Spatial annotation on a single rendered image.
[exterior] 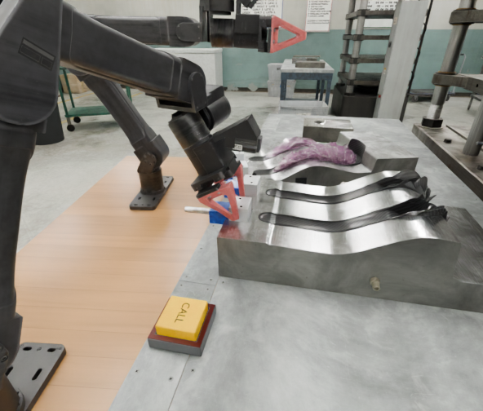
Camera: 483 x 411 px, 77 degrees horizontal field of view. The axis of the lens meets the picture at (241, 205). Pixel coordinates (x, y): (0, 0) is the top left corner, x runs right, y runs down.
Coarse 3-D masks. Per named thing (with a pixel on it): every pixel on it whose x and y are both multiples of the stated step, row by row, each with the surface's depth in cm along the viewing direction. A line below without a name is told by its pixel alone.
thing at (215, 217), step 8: (240, 200) 59; (248, 200) 59; (184, 208) 61; (192, 208) 61; (200, 208) 60; (224, 208) 59; (240, 208) 56; (248, 208) 57; (216, 216) 58; (224, 216) 58; (240, 216) 57; (248, 216) 58
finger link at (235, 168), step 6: (234, 162) 56; (240, 162) 59; (228, 168) 53; (234, 168) 55; (240, 168) 58; (228, 174) 53; (234, 174) 54; (240, 174) 59; (222, 180) 60; (240, 180) 59; (240, 186) 60; (240, 192) 60
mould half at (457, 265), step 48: (336, 192) 68; (384, 192) 60; (240, 240) 52; (288, 240) 53; (336, 240) 53; (384, 240) 48; (432, 240) 45; (480, 240) 57; (336, 288) 53; (384, 288) 51; (432, 288) 49; (480, 288) 47
